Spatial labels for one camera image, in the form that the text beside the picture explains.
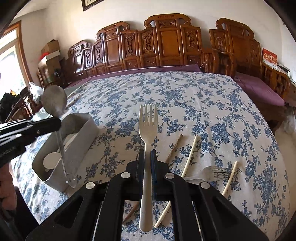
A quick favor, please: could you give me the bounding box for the carved wooden chair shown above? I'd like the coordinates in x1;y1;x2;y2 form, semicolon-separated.
5;89;44;123

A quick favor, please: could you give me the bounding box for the short purple seat cushion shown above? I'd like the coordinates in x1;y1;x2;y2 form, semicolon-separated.
233;72;285;106

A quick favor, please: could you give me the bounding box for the brown cardboard box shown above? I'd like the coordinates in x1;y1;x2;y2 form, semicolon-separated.
41;40;59;54

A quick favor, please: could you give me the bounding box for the clear plastic bag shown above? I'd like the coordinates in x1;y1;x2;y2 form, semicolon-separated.
28;82;44;102

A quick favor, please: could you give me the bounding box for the white flat box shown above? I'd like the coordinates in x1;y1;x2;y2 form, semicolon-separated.
38;50;60;62

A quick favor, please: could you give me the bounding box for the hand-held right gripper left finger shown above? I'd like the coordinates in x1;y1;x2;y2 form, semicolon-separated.
25;149;145;241

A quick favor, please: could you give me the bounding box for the blue floral tablecloth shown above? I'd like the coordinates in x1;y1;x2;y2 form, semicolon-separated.
10;71;290;241

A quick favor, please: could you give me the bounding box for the long purple seat cushion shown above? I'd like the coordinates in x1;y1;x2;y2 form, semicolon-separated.
63;64;201;90

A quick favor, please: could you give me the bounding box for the metal spoon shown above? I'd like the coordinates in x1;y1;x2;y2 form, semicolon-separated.
42;85;75;184

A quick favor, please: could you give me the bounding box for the grey fluffy duster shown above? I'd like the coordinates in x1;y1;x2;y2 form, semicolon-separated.
283;109;296;135

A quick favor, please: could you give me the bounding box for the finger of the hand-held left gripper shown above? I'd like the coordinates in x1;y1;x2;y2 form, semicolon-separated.
0;127;59;149
0;117;62;132

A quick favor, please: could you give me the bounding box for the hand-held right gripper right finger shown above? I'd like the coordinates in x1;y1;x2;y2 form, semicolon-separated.
150;149;270;241

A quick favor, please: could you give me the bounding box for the red gold card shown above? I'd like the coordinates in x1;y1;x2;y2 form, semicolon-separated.
262;48;278;64

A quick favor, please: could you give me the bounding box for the wooden window frame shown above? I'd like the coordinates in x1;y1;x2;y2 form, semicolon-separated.
0;20;33;91

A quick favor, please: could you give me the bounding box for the dark cloth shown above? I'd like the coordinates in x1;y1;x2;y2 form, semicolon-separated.
0;92;22;116

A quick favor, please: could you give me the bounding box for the white round soup spoon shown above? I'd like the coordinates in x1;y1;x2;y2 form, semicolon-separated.
43;152;61;171

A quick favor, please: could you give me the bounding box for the wooden side table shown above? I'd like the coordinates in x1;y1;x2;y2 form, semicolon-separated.
276;62;296;86

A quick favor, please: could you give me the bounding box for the carved wooden armchair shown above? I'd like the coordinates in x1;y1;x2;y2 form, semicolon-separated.
209;18;292;121

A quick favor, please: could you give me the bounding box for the white plastic fork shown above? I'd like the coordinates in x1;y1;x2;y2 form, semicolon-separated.
185;166;229;182

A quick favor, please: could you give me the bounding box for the brown wooden chopstick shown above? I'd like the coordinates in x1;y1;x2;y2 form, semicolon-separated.
122;134;183;223

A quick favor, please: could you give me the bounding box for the white slim spoon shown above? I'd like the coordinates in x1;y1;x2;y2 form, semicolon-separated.
62;133;79;149

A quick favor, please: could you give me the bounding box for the carved wooden sofa bench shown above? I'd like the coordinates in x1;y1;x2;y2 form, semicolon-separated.
61;13;222;84

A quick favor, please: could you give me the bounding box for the cream plastic fork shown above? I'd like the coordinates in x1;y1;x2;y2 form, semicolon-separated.
139;104;158;232

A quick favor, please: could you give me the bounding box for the person's left forearm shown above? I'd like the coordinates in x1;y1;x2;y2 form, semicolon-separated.
0;162;17;211

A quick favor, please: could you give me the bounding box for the framed peacock flower painting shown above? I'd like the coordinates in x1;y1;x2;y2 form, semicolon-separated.
81;0;103;11

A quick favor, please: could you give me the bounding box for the rectangular metal tin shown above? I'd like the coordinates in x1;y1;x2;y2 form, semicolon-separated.
32;113;100;192

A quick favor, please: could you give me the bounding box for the cream chopstick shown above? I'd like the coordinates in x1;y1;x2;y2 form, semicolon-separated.
154;134;198;228
221;161;238;197

